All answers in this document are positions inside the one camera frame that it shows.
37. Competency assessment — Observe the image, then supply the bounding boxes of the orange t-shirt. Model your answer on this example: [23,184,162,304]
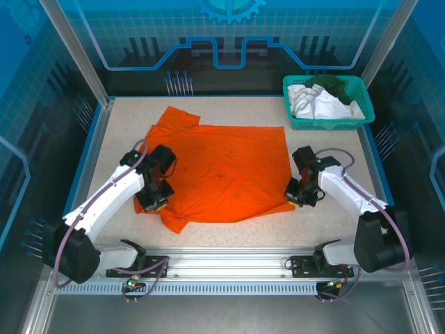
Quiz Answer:
[133,106,296,234]

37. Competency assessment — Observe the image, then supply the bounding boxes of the white t-shirt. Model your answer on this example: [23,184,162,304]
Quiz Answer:
[287,84,366,120]

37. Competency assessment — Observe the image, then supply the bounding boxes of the teal plastic basket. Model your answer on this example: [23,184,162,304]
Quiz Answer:
[282,74,376,132]

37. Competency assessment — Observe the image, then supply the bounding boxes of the dark green t-shirt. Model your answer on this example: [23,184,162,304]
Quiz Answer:
[305,74,354,104]

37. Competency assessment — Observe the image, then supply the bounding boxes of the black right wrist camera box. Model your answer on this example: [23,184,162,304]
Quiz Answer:
[284,177,302,201]

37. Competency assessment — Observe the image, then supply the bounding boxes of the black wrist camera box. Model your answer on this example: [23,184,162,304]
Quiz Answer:
[159,180,175,202]
[284,177,302,201]

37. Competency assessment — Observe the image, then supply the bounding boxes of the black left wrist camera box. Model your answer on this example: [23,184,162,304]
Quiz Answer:
[159,180,175,202]

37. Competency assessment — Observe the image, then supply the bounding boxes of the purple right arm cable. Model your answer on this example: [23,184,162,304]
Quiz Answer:
[314,148,412,303]

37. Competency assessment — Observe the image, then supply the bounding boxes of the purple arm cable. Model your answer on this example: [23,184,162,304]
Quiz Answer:
[314,148,412,303]
[51,138,170,303]

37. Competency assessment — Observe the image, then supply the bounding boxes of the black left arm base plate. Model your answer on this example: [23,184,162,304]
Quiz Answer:
[106,255,170,278]

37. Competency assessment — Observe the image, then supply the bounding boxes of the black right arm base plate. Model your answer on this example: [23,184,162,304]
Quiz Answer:
[290,255,355,278]

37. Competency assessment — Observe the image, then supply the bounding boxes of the aluminium front rail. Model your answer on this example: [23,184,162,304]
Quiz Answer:
[44,246,418,280]

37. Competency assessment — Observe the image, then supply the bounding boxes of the slotted grey cable duct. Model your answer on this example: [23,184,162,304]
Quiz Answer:
[54,281,330,296]

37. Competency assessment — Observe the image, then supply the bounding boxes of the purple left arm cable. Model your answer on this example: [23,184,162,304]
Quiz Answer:
[51,138,170,303]

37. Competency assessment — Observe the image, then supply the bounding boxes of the aluminium frame post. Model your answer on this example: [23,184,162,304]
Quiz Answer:
[39,0,113,107]
[360,0,420,104]

